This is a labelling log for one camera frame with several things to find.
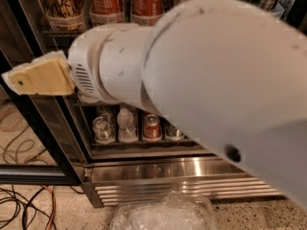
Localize orange cable on floor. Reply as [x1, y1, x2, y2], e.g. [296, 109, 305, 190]
[41, 185, 58, 230]

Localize stainless steel fridge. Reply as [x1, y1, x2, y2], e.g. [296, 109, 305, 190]
[9, 0, 307, 209]

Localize clear plastic bag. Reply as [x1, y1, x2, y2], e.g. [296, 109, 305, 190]
[109, 192, 218, 230]

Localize green silver can bottom shelf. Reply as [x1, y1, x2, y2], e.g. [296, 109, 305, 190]
[165, 123, 184, 141]

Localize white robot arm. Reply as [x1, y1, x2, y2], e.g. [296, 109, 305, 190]
[3, 0, 307, 207]

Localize black cables on floor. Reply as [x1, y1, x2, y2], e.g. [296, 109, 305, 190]
[0, 185, 84, 230]

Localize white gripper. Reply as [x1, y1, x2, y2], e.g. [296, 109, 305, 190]
[1, 23, 129, 104]

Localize left glass fridge door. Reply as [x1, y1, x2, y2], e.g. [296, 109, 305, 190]
[0, 0, 86, 186]

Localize water bottle bottom shelf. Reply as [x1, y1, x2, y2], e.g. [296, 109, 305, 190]
[117, 107, 137, 143]

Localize white red can bottom shelf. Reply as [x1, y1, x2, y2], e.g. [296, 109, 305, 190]
[92, 116, 114, 144]

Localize yellow scripted can top shelf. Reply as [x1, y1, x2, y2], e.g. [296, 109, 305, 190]
[39, 0, 87, 19]

